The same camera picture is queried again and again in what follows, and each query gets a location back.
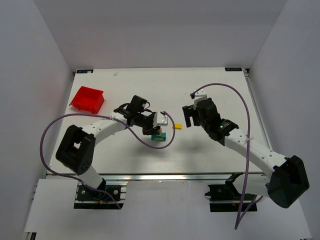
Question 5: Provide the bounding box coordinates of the yellow wood block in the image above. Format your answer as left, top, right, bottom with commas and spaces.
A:
172, 123, 183, 130

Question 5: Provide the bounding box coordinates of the natural tan wood block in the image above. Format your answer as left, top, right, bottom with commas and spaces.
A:
156, 128, 162, 136

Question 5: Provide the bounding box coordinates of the red plastic bin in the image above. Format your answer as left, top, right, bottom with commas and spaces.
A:
69, 86, 105, 114

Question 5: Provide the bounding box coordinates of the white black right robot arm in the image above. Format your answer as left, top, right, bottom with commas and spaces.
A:
182, 98, 310, 209

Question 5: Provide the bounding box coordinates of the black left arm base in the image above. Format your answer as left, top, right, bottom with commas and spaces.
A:
73, 183, 127, 210

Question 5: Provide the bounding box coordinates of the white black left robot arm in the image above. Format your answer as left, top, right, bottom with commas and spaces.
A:
55, 95, 161, 190

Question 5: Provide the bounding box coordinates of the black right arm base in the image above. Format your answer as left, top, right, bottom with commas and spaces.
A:
204, 172, 244, 213

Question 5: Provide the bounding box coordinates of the long teal wood block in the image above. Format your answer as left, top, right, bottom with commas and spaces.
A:
151, 132, 167, 142

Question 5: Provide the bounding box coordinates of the blue label sticker right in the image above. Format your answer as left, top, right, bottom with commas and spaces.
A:
224, 67, 243, 72

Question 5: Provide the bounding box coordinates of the blue label sticker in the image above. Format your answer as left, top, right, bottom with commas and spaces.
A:
224, 67, 243, 72
76, 69, 94, 74

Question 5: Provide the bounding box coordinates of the blue label sticker left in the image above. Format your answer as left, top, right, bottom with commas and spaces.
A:
76, 69, 94, 74

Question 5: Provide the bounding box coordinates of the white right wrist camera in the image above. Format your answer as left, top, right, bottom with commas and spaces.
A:
190, 88, 207, 101

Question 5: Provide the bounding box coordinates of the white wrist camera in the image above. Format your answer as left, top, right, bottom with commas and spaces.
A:
190, 88, 207, 101
153, 111, 169, 128

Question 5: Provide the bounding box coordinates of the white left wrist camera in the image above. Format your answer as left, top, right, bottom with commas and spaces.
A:
153, 111, 169, 128

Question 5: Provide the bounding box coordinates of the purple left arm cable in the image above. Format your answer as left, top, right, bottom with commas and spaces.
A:
39, 111, 176, 210

